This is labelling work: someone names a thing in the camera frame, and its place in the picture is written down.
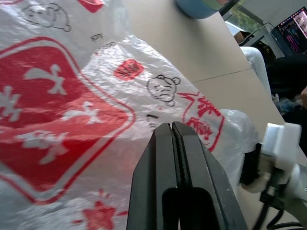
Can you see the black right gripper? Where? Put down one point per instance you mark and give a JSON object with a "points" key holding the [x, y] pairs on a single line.
{"points": [[250, 165]]}

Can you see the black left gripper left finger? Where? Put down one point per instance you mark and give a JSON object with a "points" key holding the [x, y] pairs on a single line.
{"points": [[148, 182]]}

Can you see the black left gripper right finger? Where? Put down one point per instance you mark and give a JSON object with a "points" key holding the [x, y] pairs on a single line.
{"points": [[204, 172]]}

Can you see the white plastic bag red print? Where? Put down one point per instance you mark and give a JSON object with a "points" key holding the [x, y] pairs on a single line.
{"points": [[72, 100]]}

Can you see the person in black clothing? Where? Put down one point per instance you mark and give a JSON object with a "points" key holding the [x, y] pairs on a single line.
{"points": [[285, 74]]}

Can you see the white chair back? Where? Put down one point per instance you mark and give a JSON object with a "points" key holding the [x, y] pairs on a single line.
{"points": [[257, 64]]}

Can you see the brown cardboard box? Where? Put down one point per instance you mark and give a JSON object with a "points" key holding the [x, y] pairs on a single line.
{"points": [[241, 37]]}

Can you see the computer monitor with lit screen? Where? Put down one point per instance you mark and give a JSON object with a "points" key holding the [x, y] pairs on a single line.
{"points": [[293, 31]]}

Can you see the blue round bowl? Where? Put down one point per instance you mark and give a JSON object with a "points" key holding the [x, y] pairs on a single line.
{"points": [[194, 8]]}

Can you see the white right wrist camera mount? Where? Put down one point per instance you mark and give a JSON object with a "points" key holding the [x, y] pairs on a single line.
{"points": [[283, 141]]}

